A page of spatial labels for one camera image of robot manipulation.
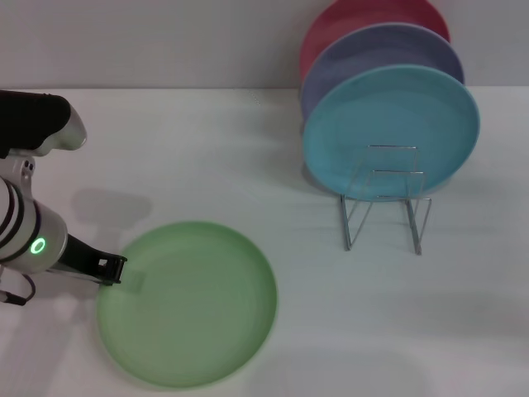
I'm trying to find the purple plate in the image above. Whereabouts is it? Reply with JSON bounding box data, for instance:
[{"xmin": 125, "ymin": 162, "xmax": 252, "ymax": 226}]
[{"xmin": 299, "ymin": 22, "xmax": 465, "ymax": 122}]

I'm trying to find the metal wire plate rack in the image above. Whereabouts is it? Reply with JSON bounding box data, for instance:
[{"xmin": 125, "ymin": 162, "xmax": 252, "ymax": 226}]
[{"xmin": 339, "ymin": 144, "xmax": 434, "ymax": 256}]

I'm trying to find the green plate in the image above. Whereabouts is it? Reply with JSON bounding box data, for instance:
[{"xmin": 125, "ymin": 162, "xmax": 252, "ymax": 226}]
[{"xmin": 96, "ymin": 221, "xmax": 279, "ymax": 390}]

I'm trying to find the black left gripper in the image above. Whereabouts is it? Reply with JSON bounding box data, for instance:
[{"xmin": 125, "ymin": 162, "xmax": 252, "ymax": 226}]
[{"xmin": 44, "ymin": 233, "xmax": 128, "ymax": 287}]

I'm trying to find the teal plate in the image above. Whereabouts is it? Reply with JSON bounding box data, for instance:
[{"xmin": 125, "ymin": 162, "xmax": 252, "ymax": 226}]
[{"xmin": 301, "ymin": 64, "xmax": 482, "ymax": 203}]

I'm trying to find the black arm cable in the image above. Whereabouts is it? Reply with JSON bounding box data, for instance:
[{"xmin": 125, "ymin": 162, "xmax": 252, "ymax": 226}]
[{"xmin": 0, "ymin": 274, "xmax": 36, "ymax": 307}]

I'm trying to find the red plate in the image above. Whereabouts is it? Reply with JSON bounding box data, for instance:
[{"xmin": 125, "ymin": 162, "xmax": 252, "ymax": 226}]
[{"xmin": 298, "ymin": 0, "xmax": 452, "ymax": 86}]

